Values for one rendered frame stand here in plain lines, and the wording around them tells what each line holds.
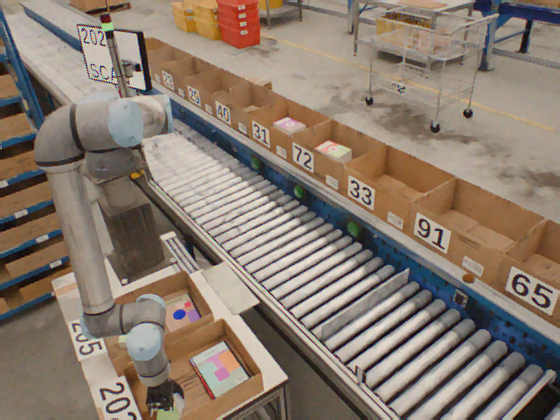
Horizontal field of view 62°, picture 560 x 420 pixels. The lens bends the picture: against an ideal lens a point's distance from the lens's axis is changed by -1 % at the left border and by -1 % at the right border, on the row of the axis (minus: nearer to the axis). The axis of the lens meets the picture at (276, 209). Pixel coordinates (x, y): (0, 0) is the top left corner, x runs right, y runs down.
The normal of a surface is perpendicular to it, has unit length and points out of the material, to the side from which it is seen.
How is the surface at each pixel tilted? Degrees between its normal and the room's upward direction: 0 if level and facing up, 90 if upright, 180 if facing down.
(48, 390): 0
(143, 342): 3
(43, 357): 0
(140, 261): 90
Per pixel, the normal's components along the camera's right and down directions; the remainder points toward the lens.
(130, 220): 0.54, 0.46
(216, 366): -0.06, -0.81
